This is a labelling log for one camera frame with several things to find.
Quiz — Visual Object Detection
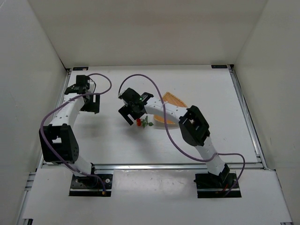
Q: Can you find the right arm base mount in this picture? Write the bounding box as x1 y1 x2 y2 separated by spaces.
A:
194 172 242 199

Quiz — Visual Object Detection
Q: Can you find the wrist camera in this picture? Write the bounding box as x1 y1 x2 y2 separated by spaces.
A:
64 75 96 95
118 88 154 106

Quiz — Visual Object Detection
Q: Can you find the woven triangular fruit basket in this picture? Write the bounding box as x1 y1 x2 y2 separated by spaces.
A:
153 92 187 123

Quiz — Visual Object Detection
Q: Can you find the right aluminium rail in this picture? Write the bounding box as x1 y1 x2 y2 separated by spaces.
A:
228 64 269 170

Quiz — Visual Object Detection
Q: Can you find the white foam front board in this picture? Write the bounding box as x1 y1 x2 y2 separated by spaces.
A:
23 169 292 225

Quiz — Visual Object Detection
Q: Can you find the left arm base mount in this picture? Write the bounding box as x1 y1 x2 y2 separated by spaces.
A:
69 173 113 197

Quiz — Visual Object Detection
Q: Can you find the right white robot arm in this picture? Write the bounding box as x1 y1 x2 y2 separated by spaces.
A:
118 88 230 184

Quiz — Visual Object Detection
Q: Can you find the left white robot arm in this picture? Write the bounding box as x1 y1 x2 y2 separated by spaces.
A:
39 93 100 177

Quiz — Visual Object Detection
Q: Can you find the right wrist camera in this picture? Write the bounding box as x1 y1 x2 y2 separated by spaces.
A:
118 88 154 106

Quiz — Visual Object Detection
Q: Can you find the front aluminium rail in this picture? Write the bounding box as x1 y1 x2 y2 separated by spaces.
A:
95 163 264 170

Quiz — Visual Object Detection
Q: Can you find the left aluminium rail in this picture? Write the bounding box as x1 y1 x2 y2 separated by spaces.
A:
39 69 71 165

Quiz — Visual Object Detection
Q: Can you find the cherry bunch with green leaves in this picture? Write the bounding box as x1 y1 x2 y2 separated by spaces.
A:
136 116 154 128

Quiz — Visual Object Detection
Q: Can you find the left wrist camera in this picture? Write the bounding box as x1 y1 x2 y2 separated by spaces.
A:
64 75 96 95

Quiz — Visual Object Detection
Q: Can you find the aluminium rail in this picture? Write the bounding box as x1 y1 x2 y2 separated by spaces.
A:
228 64 269 170
39 69 71 165
95 163 264 170

